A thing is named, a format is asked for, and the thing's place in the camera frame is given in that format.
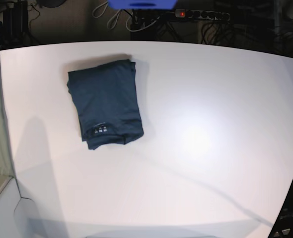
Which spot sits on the dark blue t-shirt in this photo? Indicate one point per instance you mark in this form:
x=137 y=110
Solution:
x=105 y=98

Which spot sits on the black power strip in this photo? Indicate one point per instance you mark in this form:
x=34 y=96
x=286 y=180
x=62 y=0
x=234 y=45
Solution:
x=201 y=14

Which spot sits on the blue plastic bin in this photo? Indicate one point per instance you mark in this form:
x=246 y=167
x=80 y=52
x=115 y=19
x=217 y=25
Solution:
x=142 y=4

